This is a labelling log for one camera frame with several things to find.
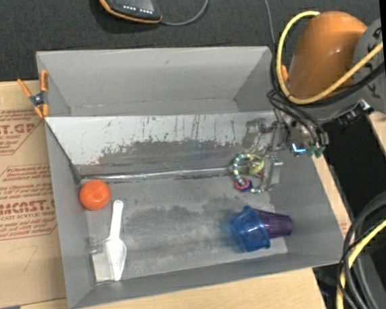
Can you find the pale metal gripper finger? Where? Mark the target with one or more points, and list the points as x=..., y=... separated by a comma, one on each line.
x=265, y=127
x=275, y=173

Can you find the purple plastic cup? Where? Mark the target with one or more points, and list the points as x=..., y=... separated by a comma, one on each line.
x=277, y=223

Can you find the blue plastic cup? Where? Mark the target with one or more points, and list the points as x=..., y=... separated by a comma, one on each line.
x=249, y=230

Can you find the grey metal bin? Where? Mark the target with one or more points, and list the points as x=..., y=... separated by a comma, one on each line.
x=185, y=219

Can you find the white plastic scoop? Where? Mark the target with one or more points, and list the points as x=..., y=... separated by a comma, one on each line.
x=117, y=249

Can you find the orange ball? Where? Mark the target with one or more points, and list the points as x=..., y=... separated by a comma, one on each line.
x=95, y=194

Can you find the brown cardboard board, red print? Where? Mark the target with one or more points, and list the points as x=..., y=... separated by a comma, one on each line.
x=19, y=187

